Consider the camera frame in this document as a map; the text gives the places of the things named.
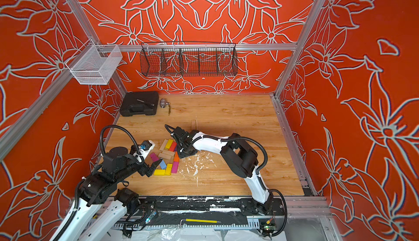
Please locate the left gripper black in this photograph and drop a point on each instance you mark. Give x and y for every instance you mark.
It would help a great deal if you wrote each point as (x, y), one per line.
(145, 169)

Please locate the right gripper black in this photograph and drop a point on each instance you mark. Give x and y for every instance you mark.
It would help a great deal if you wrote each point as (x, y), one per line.
(182, 152)

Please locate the yellow block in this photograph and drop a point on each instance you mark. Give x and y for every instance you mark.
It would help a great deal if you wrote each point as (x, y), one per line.
(168, 144)
(168, 170)
(159, 172)

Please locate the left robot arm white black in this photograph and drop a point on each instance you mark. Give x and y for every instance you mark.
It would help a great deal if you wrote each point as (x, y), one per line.
(102, 199)

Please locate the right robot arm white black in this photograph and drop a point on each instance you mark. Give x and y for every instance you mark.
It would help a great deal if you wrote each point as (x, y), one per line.
(244, 156)

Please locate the red block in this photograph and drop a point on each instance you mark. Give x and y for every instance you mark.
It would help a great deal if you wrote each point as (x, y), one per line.
(173, 147)

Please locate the magenta block left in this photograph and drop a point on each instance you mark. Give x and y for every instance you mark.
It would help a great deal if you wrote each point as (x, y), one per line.
(154, 157)

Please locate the magenta block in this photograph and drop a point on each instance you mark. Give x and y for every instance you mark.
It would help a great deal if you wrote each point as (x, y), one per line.
(154, 157)
(175, 167)

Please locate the blue block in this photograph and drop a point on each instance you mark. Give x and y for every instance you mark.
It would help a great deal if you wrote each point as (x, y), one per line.
(163, 165)

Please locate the orange block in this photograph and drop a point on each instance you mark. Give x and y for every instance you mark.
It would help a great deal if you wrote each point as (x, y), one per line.
(176, 157)

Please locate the magenta block lower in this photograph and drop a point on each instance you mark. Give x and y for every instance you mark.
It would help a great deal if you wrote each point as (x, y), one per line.
(175, 167)

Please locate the black plastic tool case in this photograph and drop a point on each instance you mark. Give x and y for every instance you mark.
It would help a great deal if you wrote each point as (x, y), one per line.
(138, 103)

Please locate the yellow pencil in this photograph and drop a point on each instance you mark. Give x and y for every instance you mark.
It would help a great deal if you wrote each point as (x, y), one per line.
(202, 221)

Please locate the white mesh basket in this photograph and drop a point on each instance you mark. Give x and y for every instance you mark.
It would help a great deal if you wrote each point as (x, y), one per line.
(94, 64)

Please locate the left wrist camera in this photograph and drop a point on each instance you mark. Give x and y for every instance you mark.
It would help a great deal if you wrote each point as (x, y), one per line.
(146, 146)

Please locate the black wire basket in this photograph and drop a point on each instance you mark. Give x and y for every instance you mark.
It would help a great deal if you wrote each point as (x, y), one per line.
(189, 60)

